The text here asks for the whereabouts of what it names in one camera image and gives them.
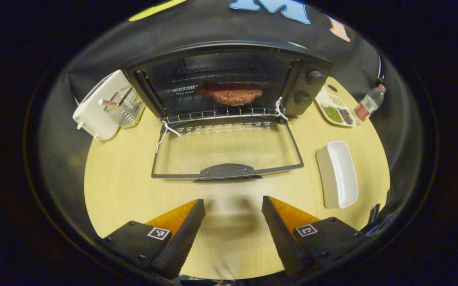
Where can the white divided tray of beans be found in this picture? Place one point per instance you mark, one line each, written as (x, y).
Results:
(322, 104)

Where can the white rectangular tray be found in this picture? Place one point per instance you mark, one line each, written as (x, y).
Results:
(342, 174)

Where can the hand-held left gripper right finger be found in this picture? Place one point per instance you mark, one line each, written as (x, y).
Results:
(286, 246)

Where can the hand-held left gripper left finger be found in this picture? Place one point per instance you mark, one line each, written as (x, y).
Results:
(181, 246)

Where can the reddish brown meat piece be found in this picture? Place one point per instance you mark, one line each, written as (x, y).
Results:
(229, 95)

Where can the white toaster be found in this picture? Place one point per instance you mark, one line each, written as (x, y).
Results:
(98, 119)

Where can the black electric oven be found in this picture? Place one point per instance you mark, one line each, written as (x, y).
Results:
(298, 84)

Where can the black backdrop cloth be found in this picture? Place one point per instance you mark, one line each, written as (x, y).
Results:
(213, 28)

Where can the clear plastic bottle red label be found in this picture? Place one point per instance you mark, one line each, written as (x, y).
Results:
(368, 105)

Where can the pink stick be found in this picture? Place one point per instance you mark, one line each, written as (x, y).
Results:
(107, 103)

